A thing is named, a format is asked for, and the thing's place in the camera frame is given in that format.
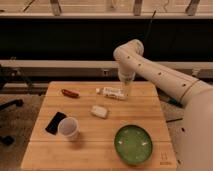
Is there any white plastic bottle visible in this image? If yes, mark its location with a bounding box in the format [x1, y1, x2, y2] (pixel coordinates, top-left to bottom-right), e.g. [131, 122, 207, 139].
[96, 87, 127, 100]

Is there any black floor cable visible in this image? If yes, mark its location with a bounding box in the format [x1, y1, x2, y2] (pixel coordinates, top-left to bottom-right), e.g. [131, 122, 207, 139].
[166, 117, 184, 124]

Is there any white plastic cup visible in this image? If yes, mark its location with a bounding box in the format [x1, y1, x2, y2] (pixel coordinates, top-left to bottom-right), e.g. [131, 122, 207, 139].
[58, 117, 79, 141]

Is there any blue object on floor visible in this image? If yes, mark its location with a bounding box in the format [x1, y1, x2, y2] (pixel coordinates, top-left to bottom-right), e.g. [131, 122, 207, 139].
[168, 98, 182, 108]

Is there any black office chair base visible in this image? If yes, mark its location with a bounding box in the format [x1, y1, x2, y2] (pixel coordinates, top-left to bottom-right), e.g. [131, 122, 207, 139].
[0, 64, 35, 146]

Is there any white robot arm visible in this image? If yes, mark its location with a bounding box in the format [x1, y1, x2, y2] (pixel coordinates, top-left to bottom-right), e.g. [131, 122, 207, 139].
[113, 39, 213, 171]

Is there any black hanging cable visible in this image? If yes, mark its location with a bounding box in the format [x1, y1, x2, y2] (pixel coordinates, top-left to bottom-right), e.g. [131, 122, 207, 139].
[143, 9, 157, 44]

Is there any white soap bar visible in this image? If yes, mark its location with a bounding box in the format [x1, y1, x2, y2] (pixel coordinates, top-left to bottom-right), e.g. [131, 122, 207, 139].
[91, 105, 108, 119]

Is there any black smartphone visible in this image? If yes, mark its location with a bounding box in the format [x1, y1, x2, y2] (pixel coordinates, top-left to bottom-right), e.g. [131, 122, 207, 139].
[45, 112, 66, 135]

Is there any green bowl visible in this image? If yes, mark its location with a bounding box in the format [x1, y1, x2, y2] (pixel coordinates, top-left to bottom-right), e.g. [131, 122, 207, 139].
[114, 125, 153, 166]

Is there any red sausage toy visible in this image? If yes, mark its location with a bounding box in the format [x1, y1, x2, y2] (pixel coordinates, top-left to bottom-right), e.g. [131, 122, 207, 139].
[61, 89, 79, 98]

